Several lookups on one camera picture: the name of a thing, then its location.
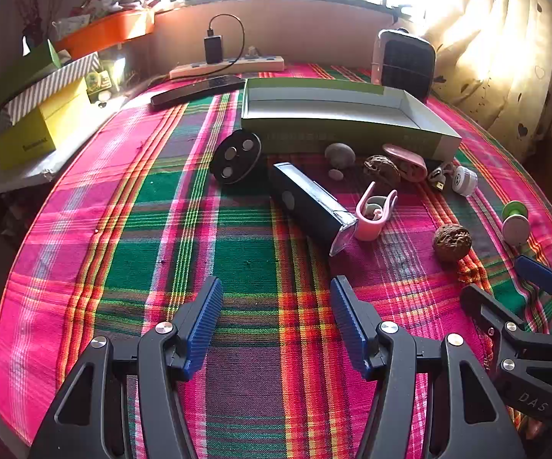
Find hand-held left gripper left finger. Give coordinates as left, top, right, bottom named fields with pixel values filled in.
left=29, top=275, right=224, bottom=459

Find green white spool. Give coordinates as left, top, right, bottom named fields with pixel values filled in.
left=502, top=201, right=531, bottom=246

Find cream heart-print curtain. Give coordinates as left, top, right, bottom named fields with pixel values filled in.
left=419, top=0, right=552, bottom=163

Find white round container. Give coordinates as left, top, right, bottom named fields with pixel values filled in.
left=450, top=166, right=479, bottom=197

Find black flashlight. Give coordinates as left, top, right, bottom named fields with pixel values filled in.
left=269, top=161, right=359, bottom=256

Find small labelled jar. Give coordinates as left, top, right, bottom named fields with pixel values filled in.
left=87, top=71, right=114, bottom=106

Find white power strip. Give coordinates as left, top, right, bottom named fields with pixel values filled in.
left=169, top=55, right=285, bottom=80

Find pink oblong case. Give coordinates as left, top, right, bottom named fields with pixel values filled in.
left=382, top=143, right=428, bottom=182

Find black charger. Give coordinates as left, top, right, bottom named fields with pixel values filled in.
left=203, top=35, right=223, bottom=64

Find yellow cardboard box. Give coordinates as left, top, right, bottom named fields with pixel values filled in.
left=0, top=76, right=92, bottom=172

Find black oval disc metal buttons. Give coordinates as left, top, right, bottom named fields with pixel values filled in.
left=209, top=129, right=263, bottom=185

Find striped cardboard box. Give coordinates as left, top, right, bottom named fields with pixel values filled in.
left=4, top=52, right=101, bottom=125

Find green white cardboard box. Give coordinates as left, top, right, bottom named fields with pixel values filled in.
left=241, top=76, right=463, bottom=161

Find grey mushroom-shaped hook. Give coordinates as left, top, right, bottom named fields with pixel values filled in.
left=324, top=142, right=356, bottom=169

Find black remote control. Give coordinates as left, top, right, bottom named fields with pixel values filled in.
left=150, top=75, right=247, bottom=108

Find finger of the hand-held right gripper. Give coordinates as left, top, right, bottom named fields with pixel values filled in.
left=515, top=254, right=552, bottom=336
left=460, top=283, right=552, bottom=379

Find black charger cable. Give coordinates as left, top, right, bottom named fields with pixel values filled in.
left=207, top=13, right=246, bottom=63

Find dried red branches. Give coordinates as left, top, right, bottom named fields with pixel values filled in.
left=13, top=0, right=66, bottom=44

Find brown walnut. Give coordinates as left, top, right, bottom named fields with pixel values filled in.
left=432, top=225, right=472, bottom=263
left=363, top=154, right=402, bottom=183

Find orange tray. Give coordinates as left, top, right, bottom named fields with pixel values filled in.
left=55, top=8, right=156, bottom=60

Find pink green clip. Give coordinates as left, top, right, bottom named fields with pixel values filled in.
left=355, top=181, right=398, bottom=242

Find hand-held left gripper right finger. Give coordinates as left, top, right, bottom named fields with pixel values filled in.
left=330, top=275, right=528, bottom=459

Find small desktop heater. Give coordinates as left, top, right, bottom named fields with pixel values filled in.
left=373, top=29, right=436, bottom=103

